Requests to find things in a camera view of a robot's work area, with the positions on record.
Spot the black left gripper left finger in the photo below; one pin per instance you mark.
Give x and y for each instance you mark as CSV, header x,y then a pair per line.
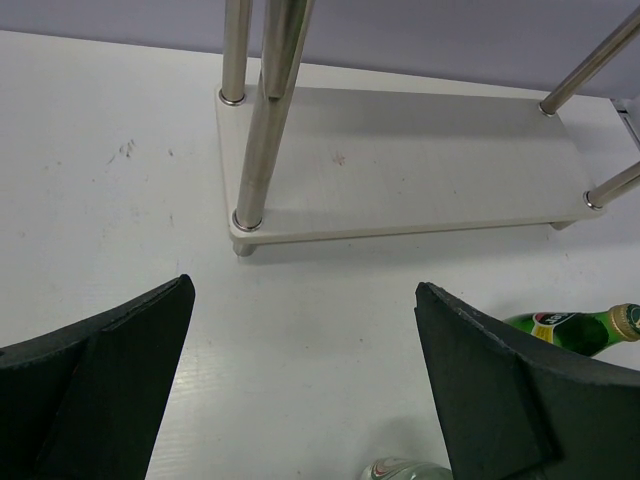
x,y
86,401

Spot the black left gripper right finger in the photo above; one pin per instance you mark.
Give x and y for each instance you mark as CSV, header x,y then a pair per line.
x,y
512,406

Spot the green glass bottle red label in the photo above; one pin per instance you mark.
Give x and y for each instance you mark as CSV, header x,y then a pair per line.
x,y
587,334

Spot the white two-tier shelf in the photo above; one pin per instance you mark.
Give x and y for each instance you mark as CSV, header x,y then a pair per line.
x,y
309,164

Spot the clear bottle green cap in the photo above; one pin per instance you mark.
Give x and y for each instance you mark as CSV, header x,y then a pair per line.
x,y
392,468

